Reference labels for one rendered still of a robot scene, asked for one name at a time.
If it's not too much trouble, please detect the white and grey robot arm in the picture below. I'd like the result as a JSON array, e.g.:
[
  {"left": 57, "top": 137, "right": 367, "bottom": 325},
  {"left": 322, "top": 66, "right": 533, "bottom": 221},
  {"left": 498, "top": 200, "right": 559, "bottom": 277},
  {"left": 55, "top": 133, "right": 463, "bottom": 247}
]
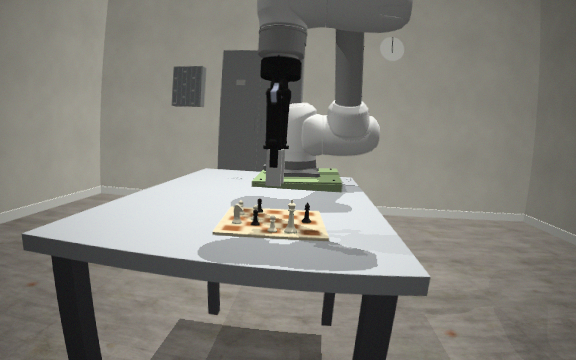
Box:
[{"left": 257, "top": 0, "right": 413, "bottom": 177}]

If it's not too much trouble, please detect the wooden chessboard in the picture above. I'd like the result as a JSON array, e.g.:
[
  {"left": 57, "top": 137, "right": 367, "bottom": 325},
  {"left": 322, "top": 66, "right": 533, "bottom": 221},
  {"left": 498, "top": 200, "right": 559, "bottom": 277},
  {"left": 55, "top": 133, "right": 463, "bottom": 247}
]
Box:
[{"left": 212, "top": 207, "right": 329, "bottom": 241}]

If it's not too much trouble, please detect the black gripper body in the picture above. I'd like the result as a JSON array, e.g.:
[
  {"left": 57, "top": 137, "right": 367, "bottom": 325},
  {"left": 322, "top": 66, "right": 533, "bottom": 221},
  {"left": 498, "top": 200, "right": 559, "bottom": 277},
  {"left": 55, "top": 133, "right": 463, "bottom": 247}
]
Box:
[{"left": 260, "top": 55, "right": 301, "bottom": 107}]

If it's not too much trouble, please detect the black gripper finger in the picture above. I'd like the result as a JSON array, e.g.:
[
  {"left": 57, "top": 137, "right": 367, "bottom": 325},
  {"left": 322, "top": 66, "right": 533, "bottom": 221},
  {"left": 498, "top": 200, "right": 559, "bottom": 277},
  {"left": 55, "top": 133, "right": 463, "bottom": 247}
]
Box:
[
  {"left": 281, "top": 91, "right": 291, "bottom": 184},
  {"left": 263, "top": 83, "right": 290, "bottom": 186}
]

